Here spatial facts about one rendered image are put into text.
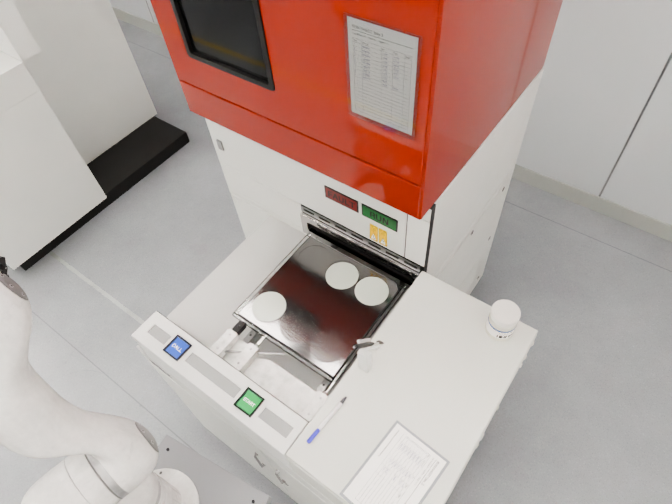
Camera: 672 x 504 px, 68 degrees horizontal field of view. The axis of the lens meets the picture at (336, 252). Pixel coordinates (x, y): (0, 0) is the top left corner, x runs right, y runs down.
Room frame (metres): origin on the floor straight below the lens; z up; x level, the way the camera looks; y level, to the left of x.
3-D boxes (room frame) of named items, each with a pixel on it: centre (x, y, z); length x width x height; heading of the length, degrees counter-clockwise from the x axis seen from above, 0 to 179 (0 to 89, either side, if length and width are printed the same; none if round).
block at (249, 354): (0.63, 0.28, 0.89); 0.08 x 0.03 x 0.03; 139
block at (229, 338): (0.68, 0.34, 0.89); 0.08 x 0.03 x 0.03; 139
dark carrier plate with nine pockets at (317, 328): (0.79, 0.06, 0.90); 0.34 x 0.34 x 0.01; 49
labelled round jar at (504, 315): (0.59, -0.40, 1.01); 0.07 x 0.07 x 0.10
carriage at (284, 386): (0.57, 0.22, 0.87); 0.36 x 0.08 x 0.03; 49
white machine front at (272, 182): (1.08, 0.06, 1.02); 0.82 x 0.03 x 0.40; 49
